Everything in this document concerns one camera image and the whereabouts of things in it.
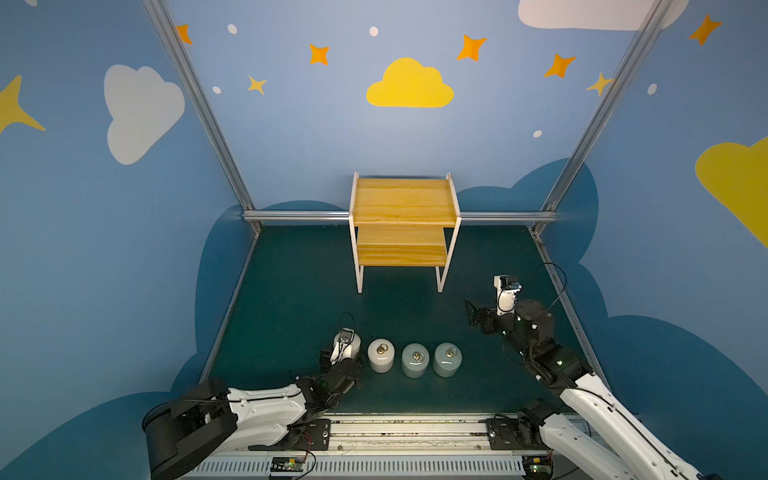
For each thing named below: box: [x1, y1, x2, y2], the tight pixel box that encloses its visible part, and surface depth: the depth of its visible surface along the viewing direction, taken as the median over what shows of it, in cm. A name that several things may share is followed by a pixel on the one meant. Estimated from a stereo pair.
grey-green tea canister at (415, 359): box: [401, 342, 430, 379], surface depth 82 cm
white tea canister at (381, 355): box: [367, 338, 395, 374], surface depth 82 cm
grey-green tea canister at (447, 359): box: [432, 342, 463, 378], surface depth 82 cm
